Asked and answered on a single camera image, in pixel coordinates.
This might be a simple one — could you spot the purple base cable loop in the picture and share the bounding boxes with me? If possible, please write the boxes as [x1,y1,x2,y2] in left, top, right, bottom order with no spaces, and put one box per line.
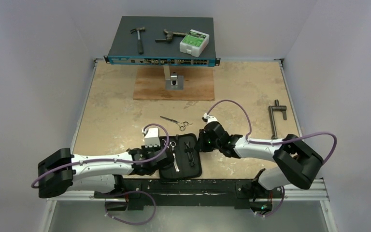
[104,187,158,225]

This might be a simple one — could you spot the wooden board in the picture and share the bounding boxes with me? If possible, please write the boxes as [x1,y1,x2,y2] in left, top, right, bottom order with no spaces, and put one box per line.
[133,66,214,101]

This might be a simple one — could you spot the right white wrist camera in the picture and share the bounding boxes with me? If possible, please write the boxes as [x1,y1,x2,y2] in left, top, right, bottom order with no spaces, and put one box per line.
[202,113,218,124]

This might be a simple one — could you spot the white green plastic box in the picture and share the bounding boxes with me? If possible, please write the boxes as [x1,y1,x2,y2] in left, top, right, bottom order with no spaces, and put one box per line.
[179,29,210,57]

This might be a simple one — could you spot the dark metal clamp bar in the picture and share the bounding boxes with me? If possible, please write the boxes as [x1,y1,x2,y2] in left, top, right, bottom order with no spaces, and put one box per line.
[268,99,287,140]

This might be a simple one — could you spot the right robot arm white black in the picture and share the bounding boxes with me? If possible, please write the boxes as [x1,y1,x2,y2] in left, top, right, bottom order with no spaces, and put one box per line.
[197,121,323,197]

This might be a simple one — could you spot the black zippered tool case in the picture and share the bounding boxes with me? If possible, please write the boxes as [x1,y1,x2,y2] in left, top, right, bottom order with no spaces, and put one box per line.
[159,133,202,180]

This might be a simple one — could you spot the rusty metal clamp tool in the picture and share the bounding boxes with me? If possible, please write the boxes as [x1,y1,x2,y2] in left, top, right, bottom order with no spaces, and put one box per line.
[155,29,187,43]

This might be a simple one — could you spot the claw hammer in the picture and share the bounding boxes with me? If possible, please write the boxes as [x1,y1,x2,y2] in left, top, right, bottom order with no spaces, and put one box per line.
[130,27,145,55]

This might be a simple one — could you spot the black hair clip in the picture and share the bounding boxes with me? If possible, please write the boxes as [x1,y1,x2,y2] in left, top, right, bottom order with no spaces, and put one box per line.
[184,142,195,167]

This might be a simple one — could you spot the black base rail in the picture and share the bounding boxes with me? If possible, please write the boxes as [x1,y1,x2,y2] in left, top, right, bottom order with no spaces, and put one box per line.
[94,179,283,212]

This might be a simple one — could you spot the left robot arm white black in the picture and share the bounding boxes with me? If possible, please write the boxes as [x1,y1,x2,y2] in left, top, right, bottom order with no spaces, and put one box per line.
[31,146,174,199]

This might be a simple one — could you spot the metal stand bracket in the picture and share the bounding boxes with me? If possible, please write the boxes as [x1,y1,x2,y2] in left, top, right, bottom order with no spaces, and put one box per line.
[163,65,184,90]

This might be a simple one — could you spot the silver scissors in case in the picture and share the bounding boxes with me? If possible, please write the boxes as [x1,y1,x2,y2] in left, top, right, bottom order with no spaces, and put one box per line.
[170,141,180,172]

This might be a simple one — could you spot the silver thinning scissors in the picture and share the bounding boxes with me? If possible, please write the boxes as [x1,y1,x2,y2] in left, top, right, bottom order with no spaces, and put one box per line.
[160,116,192,131]

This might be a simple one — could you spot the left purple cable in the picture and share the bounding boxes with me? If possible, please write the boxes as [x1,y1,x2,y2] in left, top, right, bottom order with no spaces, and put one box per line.
[30,123,171,189]

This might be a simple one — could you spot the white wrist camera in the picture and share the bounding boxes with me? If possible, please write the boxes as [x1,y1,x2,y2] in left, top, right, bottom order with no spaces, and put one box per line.
[202,113,218,124]
[143,127,161,148]

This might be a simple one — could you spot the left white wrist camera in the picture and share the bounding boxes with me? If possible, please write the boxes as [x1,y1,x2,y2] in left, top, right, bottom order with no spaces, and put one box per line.
[143,127,161,148]

